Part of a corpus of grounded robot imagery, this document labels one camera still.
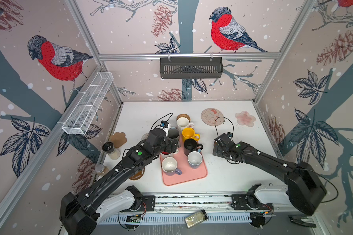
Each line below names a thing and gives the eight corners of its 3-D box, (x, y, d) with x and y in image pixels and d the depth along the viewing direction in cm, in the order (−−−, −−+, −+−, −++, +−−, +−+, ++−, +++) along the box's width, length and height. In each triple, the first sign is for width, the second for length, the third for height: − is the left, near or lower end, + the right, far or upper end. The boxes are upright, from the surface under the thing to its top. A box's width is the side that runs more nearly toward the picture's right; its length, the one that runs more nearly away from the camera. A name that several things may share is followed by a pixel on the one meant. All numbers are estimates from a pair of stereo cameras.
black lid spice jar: (108, 159, 90) (100, 151, 82) (111, 150, 95) (103, 141, 86) (118, 159, 90) (111, 151, 81) (121, 150, 95) (115, 141, 86)
